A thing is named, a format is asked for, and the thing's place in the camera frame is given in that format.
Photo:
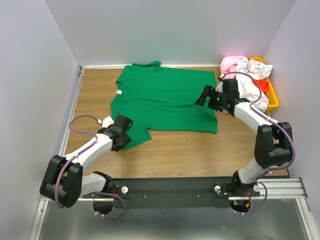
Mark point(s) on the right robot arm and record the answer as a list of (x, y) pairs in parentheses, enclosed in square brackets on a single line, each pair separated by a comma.
[(274, 148)]

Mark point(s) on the orange t-shirt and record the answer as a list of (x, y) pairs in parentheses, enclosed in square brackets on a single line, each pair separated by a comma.
[(263, 84)]

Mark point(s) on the pink t-shirt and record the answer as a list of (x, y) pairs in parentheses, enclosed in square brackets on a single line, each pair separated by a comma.
[(229, 64)]

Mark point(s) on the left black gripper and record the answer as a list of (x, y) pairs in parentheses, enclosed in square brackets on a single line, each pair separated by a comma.
[(126, 140)]

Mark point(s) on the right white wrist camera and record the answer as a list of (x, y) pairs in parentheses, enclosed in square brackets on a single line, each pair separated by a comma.
[(219, 87)]

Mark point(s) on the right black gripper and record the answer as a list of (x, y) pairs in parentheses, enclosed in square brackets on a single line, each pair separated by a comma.
[(208, 91)]

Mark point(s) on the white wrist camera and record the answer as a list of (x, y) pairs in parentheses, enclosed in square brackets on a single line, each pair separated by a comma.
[(106, 122), (219, 87)]

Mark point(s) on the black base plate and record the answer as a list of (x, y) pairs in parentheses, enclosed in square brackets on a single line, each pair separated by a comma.
[(175, 193)]

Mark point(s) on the green t-shirt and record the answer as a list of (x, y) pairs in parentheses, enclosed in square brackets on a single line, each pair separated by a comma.
[(162, 99)]

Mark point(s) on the yellow plastic bin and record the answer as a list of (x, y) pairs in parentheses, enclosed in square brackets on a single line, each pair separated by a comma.
[(273, 100)]

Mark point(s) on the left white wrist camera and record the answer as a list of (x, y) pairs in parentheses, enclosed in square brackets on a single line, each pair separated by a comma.
[(106, 122)]

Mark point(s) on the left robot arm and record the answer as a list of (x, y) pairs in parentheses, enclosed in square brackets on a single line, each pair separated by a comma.
[(64, 180)]

